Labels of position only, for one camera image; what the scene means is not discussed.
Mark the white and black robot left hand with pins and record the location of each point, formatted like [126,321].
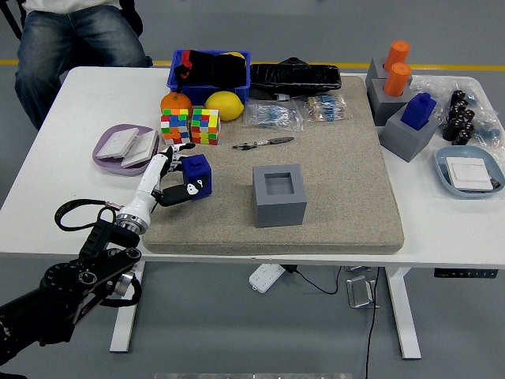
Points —
[150,181]

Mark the black table control panel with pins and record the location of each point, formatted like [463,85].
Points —
[465,273]

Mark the blue square seal with knob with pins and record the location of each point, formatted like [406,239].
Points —
[199,169]

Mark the black wrapped keyboard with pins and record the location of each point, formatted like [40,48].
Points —
[296,77]

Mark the black capacitors cluster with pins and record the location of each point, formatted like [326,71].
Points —
[457,126]

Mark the light blue plate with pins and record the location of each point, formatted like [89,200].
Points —
[442,166]

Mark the small metal pliers tool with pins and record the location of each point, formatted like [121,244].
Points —
[276,140]

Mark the blue plastic bin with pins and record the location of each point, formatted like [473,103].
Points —
[221,91]

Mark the yellow lemon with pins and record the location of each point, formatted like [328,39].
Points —
[225,106]

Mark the silver metal bracket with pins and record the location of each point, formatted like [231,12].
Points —
[359,294]

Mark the white wall switch panel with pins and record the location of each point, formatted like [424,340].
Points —
[116,143]
[142,149]

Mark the white power strip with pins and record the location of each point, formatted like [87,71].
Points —
[265,278]

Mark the black cloth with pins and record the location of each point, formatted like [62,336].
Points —
[221,69]

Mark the clear bag of tan resistors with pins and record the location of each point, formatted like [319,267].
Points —
[325,107]

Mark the orange fruit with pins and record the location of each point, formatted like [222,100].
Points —
[175,102]

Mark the yellow object in bin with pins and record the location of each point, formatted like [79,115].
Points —
[236,54]

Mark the person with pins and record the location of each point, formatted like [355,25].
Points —
[79,35]

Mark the grey-brown mat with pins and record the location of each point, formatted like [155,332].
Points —
[236,237]

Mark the large white switch panel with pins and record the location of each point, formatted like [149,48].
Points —
[469,173]

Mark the white table leg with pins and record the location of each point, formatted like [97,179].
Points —
[404,316]
[126,316]

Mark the grey holder block round hole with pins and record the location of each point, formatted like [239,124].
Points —
[382,106]
[375,73]

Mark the purple plate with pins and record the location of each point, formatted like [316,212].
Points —
[118,170]

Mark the clear bag of blue resistors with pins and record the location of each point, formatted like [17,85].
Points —
[272,115]

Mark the grey tilted seal holder block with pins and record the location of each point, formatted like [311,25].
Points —
[406,142]

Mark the orange cylinder seal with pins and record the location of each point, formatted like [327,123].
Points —
[396,81]
[397,55]

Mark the clear plastic bag of parts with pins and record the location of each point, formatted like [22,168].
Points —
[489,118]

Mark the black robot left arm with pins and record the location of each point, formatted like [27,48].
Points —
[59,288]

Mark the colourful puzzle cube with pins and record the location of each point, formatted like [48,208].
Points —
[205,126]
[175,127]

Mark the small circuit part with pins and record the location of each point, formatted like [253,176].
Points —
[494,182]

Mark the grey square seal holder block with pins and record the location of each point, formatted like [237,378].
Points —
[280,213]

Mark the blue seal with tall knob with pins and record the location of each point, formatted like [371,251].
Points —
[418,112]

